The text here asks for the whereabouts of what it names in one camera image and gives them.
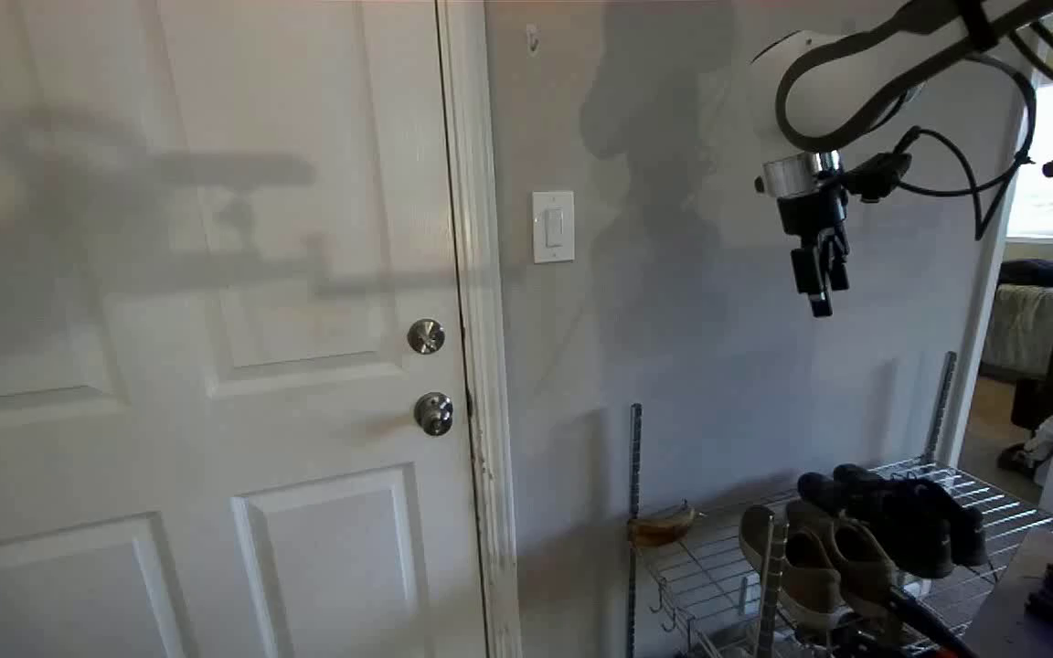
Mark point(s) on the white panelled door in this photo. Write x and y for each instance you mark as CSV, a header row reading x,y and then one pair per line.
x,y
185,367

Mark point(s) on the white door frame trim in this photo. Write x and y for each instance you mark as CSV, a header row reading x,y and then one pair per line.
x,y
486,305

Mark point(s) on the bed with dark bedding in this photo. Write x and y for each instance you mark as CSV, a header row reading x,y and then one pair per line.
x,y
1026,322

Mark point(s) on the olive tan shoe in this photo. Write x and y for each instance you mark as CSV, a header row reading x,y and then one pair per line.
x,y
806,572
862,552

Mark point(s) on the white light switch plate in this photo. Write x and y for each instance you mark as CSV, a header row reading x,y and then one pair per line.
x,y
555,226

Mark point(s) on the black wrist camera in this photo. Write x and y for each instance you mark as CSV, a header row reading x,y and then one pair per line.
x,y
881,178

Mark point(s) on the black shoe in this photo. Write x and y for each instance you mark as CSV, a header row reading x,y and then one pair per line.
x,y
960,516
904,525

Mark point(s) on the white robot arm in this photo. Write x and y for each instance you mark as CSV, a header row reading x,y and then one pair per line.
x,y
746,111

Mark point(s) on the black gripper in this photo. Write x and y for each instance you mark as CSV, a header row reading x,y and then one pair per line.
x,y
814,216

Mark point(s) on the small yellow object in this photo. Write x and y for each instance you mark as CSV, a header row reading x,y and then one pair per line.
x,y
661,527

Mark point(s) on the silver deadbolt lock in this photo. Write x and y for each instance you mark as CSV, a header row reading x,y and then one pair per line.
x,y
426,336

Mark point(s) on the silver door knob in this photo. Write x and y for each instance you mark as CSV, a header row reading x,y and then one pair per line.
x,y
432,414

